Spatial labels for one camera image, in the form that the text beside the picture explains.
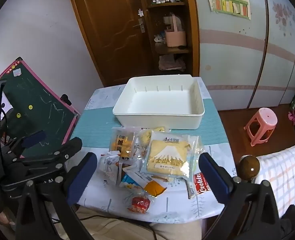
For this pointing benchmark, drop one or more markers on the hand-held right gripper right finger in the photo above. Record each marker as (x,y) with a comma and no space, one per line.
(212,177)

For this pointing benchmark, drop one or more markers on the pink plastic stool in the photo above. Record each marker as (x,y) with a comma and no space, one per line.
(262,121)

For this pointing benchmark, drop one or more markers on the small white toys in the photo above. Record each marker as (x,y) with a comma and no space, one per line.
(159,39)

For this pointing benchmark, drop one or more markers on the white door hook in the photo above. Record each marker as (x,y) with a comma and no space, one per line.
(140,13)

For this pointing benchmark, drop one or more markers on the dark cloth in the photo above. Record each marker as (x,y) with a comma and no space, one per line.
(293,225)

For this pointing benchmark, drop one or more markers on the pink plastic basket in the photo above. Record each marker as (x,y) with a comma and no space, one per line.
(175,38)

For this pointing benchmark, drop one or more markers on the white tree-print tablecloth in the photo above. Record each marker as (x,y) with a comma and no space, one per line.
(177,205)

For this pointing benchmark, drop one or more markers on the brown wooden door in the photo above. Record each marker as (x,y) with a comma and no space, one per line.
(107,30)

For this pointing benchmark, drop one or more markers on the crumpled white snack packet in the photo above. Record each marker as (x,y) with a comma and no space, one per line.
(108,168)

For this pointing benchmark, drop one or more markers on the person's beige pants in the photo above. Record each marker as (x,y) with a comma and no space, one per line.
(127,230)

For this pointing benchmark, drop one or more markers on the folded pink cloth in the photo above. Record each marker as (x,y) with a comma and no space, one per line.
(172,63)

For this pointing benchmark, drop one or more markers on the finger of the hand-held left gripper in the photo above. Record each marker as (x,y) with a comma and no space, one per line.
(35,137)
(62,152)

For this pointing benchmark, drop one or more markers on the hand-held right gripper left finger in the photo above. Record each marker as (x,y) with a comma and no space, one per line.
(82,178)

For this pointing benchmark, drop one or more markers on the round red snack packet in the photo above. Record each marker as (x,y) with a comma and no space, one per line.
(140,203)

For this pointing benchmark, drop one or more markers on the pale flower-print wardrobe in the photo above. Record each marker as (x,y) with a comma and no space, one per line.
(237,62)

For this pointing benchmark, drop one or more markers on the blue and white snack packet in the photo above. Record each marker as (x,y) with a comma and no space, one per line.
(130,181)

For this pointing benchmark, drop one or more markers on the person's left hand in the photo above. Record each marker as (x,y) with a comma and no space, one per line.
(5,218)

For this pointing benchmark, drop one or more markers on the pink toy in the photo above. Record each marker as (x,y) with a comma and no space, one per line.
(293,116)

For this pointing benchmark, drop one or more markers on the colourful wall poster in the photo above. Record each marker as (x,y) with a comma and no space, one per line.
(228,1)

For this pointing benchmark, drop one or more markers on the pink-framed green chalkboard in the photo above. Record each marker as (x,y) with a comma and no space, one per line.
(42,105)

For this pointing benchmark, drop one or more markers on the checked white blanket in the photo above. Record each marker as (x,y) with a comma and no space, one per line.
(287,170)

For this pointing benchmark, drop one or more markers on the clear packet of orange-yellow cake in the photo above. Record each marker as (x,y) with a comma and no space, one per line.
(155,188)

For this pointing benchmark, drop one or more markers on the clear packet of yellow pastry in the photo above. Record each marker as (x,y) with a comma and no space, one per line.
(123,145)

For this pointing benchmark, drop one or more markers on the round wooden bedpost knob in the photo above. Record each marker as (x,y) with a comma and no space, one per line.
(249,167)

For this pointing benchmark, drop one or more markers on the white plastic storage bin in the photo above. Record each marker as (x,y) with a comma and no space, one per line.
(160,105)

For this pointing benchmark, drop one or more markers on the brown wooden corner shelf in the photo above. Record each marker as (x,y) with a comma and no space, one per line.
(192,30)

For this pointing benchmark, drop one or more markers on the cake packet with mountain print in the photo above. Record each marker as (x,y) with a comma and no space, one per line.
(168,158)

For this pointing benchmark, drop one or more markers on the clear packet of crumb cake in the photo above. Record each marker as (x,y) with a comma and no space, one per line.
(146,136)

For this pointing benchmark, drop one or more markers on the red cookie packet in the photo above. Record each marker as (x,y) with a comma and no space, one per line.
(201,183)

